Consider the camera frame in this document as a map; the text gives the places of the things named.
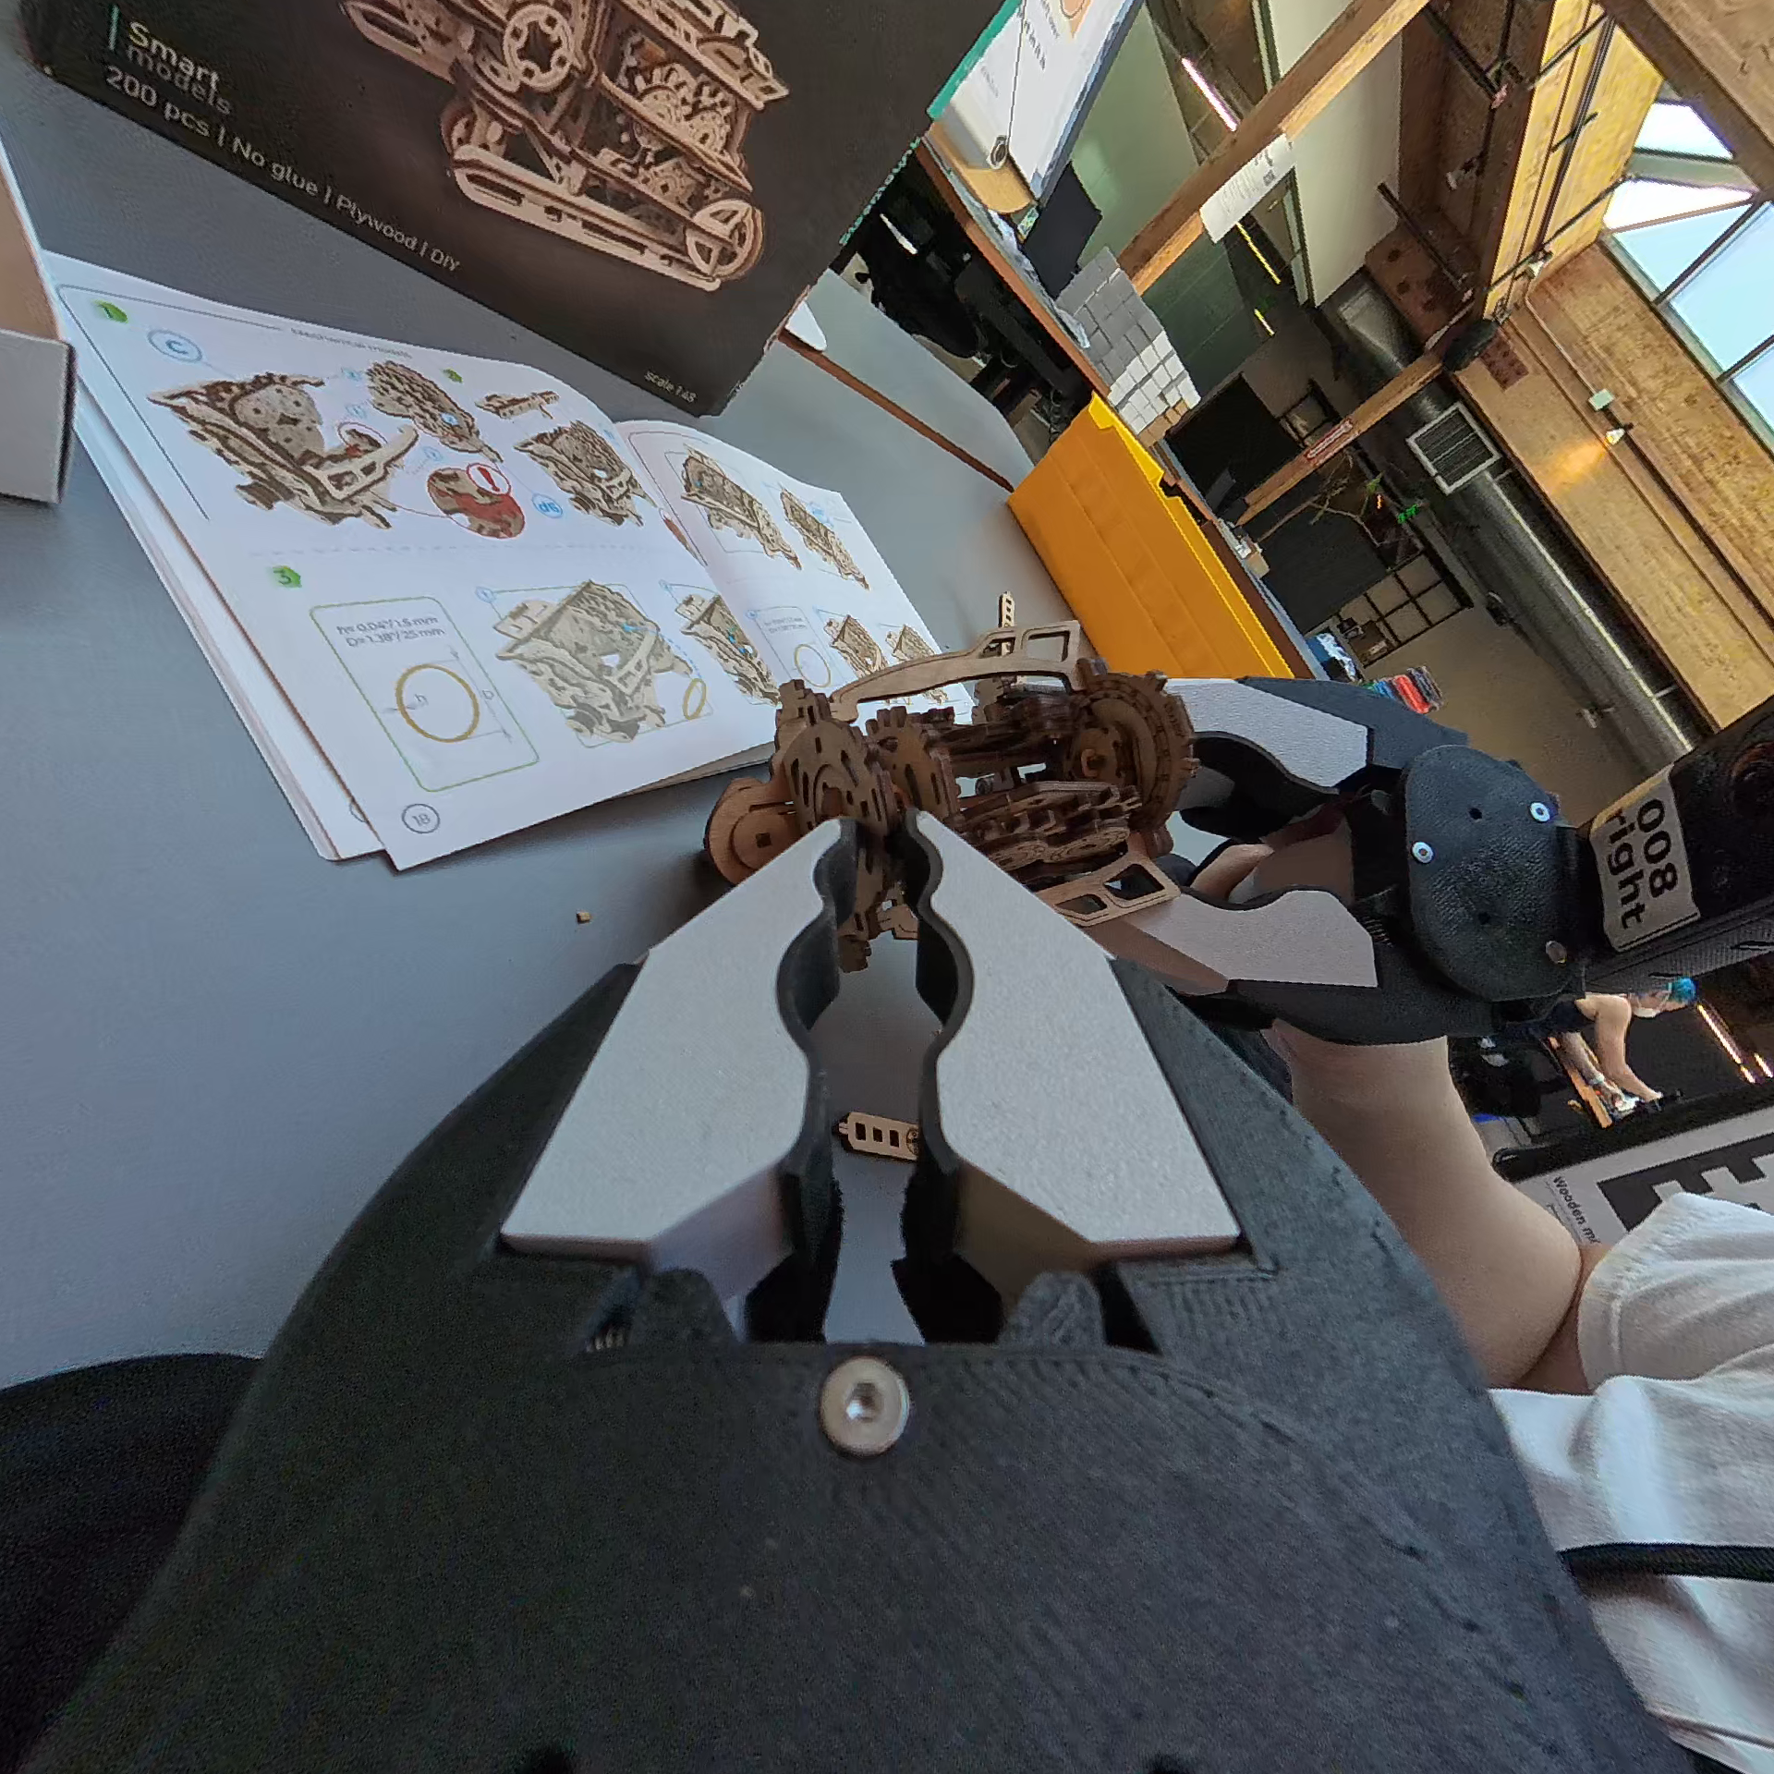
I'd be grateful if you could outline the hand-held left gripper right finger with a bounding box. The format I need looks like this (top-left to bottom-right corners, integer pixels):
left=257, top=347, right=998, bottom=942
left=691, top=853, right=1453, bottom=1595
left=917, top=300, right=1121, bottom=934
left=894, top=810, right=1243, bottom=1311

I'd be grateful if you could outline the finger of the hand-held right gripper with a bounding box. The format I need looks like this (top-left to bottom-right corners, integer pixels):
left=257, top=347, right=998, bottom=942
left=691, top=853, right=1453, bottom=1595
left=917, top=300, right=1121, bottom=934
left=1100, top=878, right=1394, bottom=999
left=1163, top=675, right=1403, bottom=840

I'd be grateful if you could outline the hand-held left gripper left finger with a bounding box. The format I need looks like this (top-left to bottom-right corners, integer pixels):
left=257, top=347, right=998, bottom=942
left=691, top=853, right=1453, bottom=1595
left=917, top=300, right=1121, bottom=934
left=499, top=815, right=869, bottom=1332

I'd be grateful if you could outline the wooden mechanical model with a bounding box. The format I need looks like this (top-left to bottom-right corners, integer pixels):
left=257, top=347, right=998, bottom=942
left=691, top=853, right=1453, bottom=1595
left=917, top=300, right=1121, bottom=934
left=833, top=617, right=1199, bottom=931

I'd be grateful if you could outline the wooden gear cluster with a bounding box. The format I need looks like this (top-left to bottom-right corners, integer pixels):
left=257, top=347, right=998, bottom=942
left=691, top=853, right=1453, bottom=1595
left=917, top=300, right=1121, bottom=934
left=703, top=675, right=971, bottom=971

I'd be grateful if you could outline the person's right forearm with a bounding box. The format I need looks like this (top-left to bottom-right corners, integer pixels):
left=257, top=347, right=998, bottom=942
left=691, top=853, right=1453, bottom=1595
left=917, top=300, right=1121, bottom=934
left=1268, top=1027, right=1596, bottom=1394

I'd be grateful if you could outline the grey desk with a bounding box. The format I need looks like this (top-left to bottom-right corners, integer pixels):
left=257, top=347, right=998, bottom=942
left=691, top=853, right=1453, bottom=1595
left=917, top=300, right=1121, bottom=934
left=0, top=42, right=1333, bottom=1388

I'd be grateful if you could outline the yellow plastic bin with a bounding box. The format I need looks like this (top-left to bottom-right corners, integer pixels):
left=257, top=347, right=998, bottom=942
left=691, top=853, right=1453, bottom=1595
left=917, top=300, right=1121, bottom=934
left=1008, top=394, right=1297, bottom=680

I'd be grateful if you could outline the black white marker sheet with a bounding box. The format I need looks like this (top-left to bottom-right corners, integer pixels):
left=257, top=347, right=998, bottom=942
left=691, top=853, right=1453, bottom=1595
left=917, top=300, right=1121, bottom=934
left=1504, top=1106, right=1774, bottom=1250

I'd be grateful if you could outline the stack of grey boxes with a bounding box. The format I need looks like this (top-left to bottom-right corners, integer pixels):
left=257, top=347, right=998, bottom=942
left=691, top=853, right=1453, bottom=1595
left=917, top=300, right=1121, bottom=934
left=1061, top=248, right=1202, bottom=431

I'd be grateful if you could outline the person's white shirt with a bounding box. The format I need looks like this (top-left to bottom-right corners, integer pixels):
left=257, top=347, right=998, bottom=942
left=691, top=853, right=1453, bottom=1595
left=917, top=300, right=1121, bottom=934
left=1490, top=1191, right=1774, bottom=1774

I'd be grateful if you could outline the open instruction booklet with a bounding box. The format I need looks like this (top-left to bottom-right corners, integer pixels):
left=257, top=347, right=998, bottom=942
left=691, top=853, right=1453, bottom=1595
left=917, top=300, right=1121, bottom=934
left=43, top=249, right=978, bottom=873

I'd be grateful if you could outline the large window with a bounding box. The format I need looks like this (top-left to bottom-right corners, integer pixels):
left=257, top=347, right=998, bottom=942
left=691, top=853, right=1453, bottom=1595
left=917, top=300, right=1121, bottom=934
left=1602, top=97, right=1774, bottom=445

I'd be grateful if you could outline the black model kit box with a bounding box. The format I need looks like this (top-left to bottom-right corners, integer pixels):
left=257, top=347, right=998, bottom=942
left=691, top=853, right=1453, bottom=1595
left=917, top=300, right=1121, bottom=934
left=21, top=0, right=1020, bottom=418

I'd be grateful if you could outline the dark cloth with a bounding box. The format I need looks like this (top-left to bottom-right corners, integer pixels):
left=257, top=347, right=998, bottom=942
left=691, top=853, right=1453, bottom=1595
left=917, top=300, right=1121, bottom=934
left=0, top=1352, right=278, bottom=1774

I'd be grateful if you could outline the white cardboard tray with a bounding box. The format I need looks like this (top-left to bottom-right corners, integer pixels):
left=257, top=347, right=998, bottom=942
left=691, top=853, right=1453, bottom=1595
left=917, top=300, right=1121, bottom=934
left=0, top=140, right=79, bottom=507

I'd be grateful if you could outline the metal duct pipe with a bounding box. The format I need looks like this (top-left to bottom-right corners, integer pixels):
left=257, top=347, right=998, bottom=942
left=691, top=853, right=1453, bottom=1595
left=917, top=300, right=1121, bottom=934
left=1331, top=276, right=1712, bottom=757

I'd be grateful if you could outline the wall vent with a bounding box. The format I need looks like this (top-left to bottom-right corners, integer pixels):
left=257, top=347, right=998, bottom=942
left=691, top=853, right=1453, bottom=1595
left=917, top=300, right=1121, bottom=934
left=1407, top=402, right=1500, bottom=496

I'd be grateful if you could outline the black strap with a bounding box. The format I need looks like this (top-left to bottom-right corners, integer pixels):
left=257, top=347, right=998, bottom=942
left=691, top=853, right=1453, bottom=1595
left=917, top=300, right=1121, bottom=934
left=1559, top=1541, right=1774, bottom=1584

